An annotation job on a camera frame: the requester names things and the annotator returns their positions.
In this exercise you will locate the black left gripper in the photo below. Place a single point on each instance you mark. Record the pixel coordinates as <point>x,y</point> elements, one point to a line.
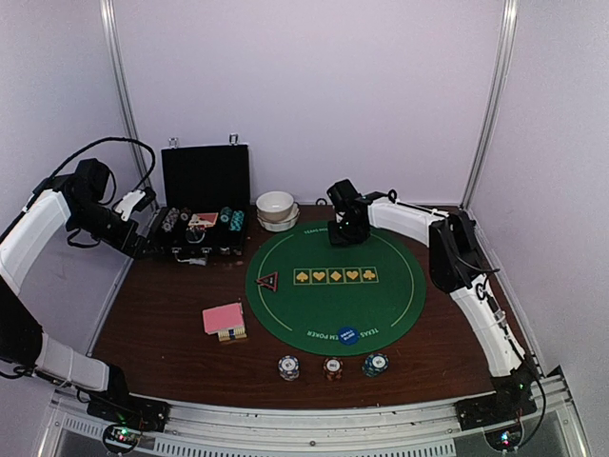
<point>137,242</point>

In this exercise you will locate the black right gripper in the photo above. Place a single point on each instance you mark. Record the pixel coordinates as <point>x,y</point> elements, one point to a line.
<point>338,240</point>

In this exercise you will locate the blue small blind button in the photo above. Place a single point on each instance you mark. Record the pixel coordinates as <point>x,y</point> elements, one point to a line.
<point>348,336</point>

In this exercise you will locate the dark blue green chip stack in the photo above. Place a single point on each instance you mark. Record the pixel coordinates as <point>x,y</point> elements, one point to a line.
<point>375,364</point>

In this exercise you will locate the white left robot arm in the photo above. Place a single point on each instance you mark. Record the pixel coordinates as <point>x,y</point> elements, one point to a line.
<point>71,202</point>

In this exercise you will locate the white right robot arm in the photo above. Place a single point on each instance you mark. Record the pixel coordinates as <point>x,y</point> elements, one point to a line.
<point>455,267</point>

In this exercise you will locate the white scalloped dish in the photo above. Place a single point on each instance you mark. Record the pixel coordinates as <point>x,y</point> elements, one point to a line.
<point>285,224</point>

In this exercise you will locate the brown chip row in case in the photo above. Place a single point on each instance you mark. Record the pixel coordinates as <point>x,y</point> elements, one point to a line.
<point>185,215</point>

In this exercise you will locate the green round poker mat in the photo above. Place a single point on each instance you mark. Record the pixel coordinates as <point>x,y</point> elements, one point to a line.
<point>377,287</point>

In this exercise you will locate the white ceramic bowl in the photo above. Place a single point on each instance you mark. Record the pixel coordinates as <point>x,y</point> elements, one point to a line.
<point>275,206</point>

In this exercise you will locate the clear acrylic dealer button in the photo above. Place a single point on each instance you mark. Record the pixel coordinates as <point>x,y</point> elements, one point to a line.
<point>195,235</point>

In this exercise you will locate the triangular black red all-in marker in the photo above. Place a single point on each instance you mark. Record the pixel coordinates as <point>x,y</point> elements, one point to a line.
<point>269,281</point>

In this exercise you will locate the red playing card deck case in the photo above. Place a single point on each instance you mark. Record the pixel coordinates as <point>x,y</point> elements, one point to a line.
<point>205,220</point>

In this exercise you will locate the black poker chip case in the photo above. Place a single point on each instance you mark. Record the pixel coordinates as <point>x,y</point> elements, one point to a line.
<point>205,179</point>

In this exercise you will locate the teal chip row in case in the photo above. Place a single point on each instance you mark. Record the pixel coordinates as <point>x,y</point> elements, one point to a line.
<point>236,221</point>

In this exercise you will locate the dark blue chips in case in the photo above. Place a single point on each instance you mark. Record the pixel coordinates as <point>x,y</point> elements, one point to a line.
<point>226,215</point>

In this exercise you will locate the pink backed card deck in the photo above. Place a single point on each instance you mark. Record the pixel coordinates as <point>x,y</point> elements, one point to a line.
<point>211,319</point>

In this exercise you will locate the blue white chip stack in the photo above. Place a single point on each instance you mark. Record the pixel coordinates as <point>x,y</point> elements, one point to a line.
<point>289,368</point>

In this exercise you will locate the gold card box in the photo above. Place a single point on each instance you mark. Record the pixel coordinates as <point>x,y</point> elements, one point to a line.
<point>233,333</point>

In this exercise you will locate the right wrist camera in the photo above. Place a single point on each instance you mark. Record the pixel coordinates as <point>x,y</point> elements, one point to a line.
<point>342,194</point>

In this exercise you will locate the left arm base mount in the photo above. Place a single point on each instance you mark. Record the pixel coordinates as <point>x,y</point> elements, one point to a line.
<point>117,405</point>

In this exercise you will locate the aluminium frame post left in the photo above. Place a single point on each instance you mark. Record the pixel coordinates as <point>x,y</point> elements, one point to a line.
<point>110,30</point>

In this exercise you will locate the aluminium front rail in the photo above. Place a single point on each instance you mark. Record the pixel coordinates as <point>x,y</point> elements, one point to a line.
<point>423,429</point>

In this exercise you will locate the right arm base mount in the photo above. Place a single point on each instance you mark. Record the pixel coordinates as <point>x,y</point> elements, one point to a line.
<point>495,411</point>

